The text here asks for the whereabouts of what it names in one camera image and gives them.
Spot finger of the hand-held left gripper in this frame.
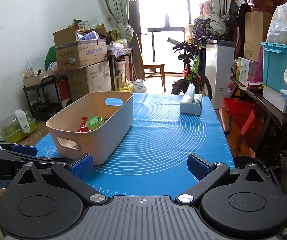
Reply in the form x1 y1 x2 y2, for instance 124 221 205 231
0 147 69 174
0 136 38 157

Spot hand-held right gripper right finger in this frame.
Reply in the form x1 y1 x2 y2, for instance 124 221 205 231
175 153 271 203

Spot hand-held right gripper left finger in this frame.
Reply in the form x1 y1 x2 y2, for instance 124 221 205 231
15 152 109 203

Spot red plastic item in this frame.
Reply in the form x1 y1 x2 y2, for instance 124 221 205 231
75 117 89 133

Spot green round container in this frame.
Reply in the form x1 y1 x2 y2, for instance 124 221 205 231
86 116 104 131

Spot beige storage bin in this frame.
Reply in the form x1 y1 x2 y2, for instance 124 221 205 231
45 91 134 166

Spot plain brown cardboard box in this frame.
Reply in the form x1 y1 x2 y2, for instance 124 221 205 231
17 120 50 147

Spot green lunch container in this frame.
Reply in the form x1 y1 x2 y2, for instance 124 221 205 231
0 112 37 143

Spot white patterned cloth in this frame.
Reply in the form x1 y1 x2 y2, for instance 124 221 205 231
15 109 31 133

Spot blue silicone mat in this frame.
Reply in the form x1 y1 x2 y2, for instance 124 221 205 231
35 93 235 197

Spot black utility cart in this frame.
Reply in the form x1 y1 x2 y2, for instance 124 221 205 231
23 75 64 120

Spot tissue box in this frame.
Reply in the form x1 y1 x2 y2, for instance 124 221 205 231
179 83 203 116

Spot red paper bags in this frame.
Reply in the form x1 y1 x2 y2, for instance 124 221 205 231
221 97 265 153

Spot red and white box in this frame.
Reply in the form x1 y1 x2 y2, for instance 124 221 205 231
57 79 72 108

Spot shallow cardboard box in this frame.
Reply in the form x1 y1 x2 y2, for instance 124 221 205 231
23 70 55 88

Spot dark wooden bench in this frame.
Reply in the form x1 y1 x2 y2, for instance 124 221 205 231
230 76 287 153

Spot green black bicycle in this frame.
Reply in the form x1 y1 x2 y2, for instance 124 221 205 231
167 36 212 98

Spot yellow jugs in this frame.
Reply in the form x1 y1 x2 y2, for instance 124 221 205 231
118 81 134 92

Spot green bag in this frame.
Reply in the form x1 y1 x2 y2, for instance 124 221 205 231
45 45 57 67

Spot white floor plastic bag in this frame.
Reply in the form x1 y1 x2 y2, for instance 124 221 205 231
133 79 147 93

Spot white foam box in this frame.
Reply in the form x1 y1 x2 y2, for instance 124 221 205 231
262 85 287 114

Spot green and white carton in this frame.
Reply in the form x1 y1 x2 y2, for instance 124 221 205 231
236 57 257 87

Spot wooden chair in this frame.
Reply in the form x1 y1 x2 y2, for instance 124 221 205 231
136 34 166 92

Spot open cardboard box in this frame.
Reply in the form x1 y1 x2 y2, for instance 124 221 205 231
53 25 107 72

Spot teal storage box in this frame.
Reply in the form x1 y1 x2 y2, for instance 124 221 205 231
260 42 287 93

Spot pile of clothes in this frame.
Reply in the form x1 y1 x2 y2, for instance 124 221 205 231
192 14 227 40

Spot tall cardboard box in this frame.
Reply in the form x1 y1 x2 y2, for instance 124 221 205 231
243 10 274 62

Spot pale green curtain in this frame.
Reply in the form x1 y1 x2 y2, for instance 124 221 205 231
97 0 134 43
210 0 231 40

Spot white plastic bags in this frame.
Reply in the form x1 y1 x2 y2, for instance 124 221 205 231
266 0 287 46

